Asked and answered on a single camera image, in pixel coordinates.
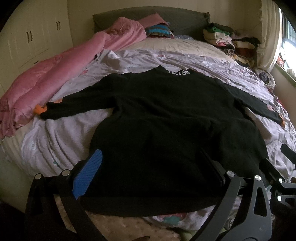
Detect bag of clothes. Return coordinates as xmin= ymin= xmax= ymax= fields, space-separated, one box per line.
xmin=253 ymin=67 xmax=276 ymax=90

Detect dark grey headboard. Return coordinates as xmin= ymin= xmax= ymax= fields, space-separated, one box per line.
xmin=92 ymin=6 xmax=210 ymax=41

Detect cream wardrobe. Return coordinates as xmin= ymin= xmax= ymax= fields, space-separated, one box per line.
xmin=1 ymin=1 xmax=73 ymax=94

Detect striped blue folded clothes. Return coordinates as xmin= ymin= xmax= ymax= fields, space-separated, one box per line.
xmin=145 ymin=22 xmax=175 ymax=39

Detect pink pillow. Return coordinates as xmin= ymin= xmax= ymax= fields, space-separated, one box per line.
xmin=137 ymin=13 xmax=169 ymax=29

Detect lavender printed bed sheet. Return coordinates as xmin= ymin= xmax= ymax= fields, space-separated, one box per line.
xmin=21 ymin=49 xmax=296 ymax=232

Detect pile of folded clothes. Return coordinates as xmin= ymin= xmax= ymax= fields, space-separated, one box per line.
xmin=203 ymin=23 xmax=260 ymax=68

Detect cream mattress pad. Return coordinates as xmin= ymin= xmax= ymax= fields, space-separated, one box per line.
xmin=121 ymin=38 xmax=235 ymax=63

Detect pink comforter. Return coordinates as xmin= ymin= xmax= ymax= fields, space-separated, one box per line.
xmin=1 ymin=16 xmax=146 ymax=138

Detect cream curtain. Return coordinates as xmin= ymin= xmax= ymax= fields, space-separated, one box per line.
xmin=257 ymin=0 xmax=283 ymax=72

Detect window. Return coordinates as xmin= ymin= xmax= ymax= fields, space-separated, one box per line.
xmin=276 ymin=10 xmax=296 ymax=88

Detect black IKISS sweater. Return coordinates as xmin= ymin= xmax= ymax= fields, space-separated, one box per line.
xmin=40 ymin=66 xmax=283 ymax=216

